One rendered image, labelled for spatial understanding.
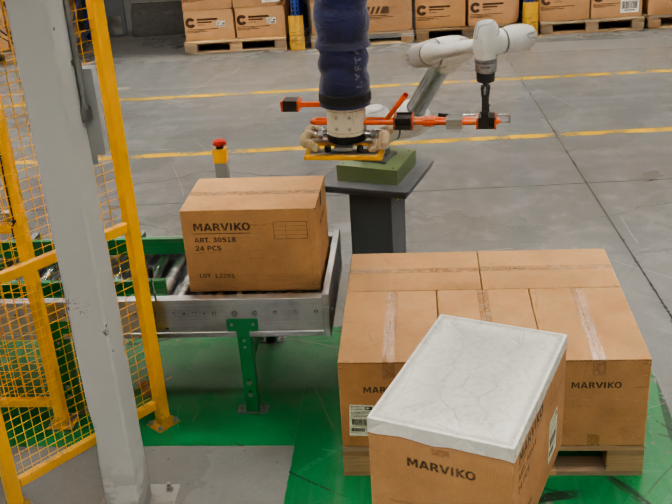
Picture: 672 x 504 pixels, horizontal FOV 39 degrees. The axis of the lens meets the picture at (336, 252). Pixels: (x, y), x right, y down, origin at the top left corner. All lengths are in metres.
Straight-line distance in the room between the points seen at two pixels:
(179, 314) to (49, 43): 1.56
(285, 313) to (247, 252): 0.32
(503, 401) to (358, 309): 1.57
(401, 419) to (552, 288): 1.84
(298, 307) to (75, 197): 1.27
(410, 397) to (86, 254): 1.29
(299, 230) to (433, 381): 1.59
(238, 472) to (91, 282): 1.17
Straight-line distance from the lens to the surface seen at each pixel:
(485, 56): 3.96
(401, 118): 4.05
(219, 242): 4.20
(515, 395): 2.64
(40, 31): 3.11
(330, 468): 4.05
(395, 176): 4.80
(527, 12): 11.35
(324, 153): 4.06
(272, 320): 4.16
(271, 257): 4.19
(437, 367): 2.75
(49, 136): 3.20
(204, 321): 4.22
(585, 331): 3.92
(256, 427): 4.33
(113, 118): 3.82
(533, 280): 4.30
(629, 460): 4.03
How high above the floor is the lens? 2.48
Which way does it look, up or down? 25 degrees down
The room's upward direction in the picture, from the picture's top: 4 degrees counter-clockwise
